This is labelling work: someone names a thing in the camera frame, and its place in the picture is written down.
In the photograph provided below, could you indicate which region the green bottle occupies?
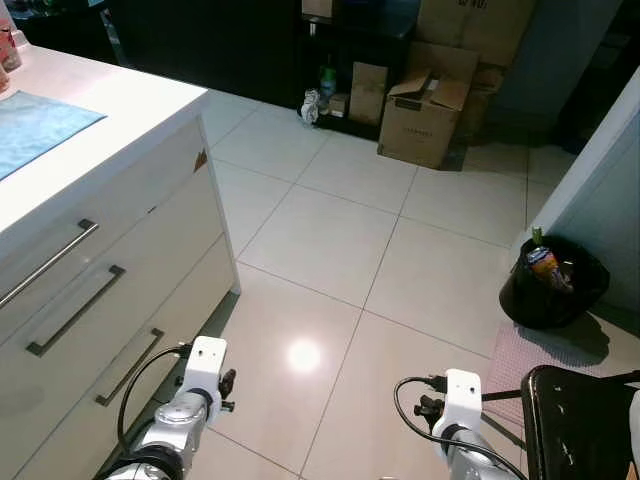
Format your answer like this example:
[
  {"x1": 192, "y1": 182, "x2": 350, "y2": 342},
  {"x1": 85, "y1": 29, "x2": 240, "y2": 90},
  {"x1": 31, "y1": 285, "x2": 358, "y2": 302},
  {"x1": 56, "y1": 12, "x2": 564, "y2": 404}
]
[{"x1": 318, "y1": 55, "x2": 337, "y2": 113}]

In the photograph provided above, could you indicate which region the pink floor mat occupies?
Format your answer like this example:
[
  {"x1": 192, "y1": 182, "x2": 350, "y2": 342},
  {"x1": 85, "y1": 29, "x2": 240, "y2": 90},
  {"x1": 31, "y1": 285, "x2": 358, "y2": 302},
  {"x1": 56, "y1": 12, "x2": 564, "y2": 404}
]
[{"x1": 487, "y1": 322, "x2": 640, "y2": 426}]

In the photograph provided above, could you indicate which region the black cabinet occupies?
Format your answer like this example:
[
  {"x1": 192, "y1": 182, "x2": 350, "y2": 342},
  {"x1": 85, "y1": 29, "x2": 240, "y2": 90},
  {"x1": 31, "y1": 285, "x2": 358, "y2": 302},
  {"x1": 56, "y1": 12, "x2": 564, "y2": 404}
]
[{"x1": 100, "y1": 0, "x2": 306, "y2": 109}]

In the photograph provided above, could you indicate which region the steel island drawer handle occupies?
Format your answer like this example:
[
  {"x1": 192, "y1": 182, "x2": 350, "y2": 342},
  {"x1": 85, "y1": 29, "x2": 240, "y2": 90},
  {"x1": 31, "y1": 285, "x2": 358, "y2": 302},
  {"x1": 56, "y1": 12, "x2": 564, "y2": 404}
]
[
  {"x1": 27, "y1": 265, "x2": 127, "y2": 358},
  {"x1": 96, "y1": 328, "x2": 165, "y2": 408},
  {"x1": 0, "y1": 219, "x2": 99, "y2": 311}
]

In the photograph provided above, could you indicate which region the white kitchen island cabinet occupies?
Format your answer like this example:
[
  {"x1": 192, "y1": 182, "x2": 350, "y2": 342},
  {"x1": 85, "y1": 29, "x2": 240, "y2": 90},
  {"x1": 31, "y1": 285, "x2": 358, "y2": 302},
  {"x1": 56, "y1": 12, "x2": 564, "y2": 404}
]
[{"x1": 0, "y1": 45, "x2": 241, "y2": 480}]

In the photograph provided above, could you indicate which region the large printed cardboard box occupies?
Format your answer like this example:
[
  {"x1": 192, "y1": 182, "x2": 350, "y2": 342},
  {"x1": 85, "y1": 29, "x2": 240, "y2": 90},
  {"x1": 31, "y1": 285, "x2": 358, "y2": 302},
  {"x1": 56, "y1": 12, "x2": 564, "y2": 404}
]
[{"x1": 416, "y1": 0, "x2": 539, "y2": 68}]

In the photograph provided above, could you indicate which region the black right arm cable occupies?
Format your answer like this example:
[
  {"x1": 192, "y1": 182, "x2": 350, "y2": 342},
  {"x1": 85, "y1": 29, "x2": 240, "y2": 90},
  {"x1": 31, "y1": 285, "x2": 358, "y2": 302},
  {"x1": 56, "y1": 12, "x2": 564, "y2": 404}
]
[{"x1": 393, "y1": 374, "x2": 529, "y2": 480}]

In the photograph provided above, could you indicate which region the dark brown cardboard box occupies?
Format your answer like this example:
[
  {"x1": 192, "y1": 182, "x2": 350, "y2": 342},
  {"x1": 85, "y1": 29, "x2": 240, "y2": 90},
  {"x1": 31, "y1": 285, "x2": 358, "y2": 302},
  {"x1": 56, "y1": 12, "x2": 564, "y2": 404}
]
[{"x1": 462, "y1": 63, "x2": 507, "y2": 141}]

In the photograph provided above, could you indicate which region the black chair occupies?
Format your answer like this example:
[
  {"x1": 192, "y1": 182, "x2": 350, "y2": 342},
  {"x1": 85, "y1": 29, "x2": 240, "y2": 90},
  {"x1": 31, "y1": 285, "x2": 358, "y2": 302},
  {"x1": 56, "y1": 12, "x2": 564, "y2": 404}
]
[{"x1": 482, "y1": 365, "x2": 640, "y2": 480}]

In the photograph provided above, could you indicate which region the pink labelled bottle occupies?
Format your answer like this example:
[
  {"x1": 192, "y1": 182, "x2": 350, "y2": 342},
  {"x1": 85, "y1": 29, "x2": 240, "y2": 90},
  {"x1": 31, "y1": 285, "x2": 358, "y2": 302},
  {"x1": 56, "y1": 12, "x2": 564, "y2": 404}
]
[{"x1": 0, "y1": 18, "x2": 24, "y2": 97}]

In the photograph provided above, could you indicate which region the light blue cloth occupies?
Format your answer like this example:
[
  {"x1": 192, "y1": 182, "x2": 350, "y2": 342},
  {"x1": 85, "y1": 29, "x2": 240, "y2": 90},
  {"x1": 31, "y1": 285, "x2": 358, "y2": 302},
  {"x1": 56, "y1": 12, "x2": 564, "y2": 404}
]
[{"x1": 0, "y1": 90, "x2": 107, "y2": 182}]

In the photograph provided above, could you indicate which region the orange labelled bottle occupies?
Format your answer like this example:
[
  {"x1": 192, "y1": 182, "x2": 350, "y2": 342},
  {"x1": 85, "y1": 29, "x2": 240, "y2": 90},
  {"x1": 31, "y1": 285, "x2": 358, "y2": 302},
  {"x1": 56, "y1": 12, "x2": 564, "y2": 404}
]
[{"x1": 526, "y1": 226, "x2": 573, "y2": 293}]

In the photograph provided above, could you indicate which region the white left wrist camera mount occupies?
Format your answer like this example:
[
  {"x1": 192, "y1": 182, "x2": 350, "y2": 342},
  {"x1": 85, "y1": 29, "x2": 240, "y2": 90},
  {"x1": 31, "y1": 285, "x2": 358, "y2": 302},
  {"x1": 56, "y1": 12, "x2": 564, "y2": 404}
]
[{"x1": 183, "y1": 337, "x2": 229, "y2": 421}]

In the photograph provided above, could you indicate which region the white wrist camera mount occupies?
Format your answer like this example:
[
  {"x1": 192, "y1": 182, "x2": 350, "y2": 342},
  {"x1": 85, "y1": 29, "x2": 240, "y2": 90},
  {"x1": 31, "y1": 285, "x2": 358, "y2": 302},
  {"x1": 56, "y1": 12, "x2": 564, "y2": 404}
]
[
  {"x1": 183, "y1": 337, "x2": 229, "y2": 421},
  {"x1": 444, "y1": 368, "x2": 485, "y2": 434}
]

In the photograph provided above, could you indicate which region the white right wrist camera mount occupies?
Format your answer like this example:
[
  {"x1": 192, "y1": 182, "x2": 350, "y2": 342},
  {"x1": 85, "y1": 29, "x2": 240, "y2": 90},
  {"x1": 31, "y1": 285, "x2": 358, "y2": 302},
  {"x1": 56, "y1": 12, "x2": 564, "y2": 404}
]
[{"x1": 444, "y1": 368, "x2": 485, "y2": 434}]

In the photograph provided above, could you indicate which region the open brown cardboard box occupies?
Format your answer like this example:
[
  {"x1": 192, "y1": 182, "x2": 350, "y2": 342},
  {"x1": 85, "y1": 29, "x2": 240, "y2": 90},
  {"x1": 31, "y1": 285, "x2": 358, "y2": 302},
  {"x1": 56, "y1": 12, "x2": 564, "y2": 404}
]
[{"x1": 377, "y1": 42, "x2": 480, "y2": 170}]

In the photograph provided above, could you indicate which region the black shelf unit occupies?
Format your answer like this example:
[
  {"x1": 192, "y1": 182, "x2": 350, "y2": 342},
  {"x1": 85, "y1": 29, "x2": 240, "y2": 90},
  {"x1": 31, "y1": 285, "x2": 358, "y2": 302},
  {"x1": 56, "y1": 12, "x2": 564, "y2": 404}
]
[{"x1": 298, "y1": 0, "x2": 421, "y2": 141}]

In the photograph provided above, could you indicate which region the black bagged trash bin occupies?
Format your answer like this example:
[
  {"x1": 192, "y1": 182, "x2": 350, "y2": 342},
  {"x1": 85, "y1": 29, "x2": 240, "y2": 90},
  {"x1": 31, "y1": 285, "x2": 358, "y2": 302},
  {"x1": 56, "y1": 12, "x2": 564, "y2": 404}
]
[{"x1": 499, "y1": 236, "x2": 611, "y2": 332}]

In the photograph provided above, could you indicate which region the narrow brown cardboard box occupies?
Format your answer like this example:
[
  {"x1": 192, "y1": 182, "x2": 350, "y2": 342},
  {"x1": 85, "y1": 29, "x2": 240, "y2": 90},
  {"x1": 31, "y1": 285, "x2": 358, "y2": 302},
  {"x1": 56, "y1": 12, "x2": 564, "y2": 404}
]
[{"x1": 349, "y1": 62, "x2": 390, "y2": 127}]

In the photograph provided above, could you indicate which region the crumpled white bag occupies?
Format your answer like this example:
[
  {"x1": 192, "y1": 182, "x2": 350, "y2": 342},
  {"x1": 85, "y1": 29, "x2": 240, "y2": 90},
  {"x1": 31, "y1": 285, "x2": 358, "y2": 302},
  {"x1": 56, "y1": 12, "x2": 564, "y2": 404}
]
[{"x1": 302, "y1": 88, "x2": 323, "y2": 127}]

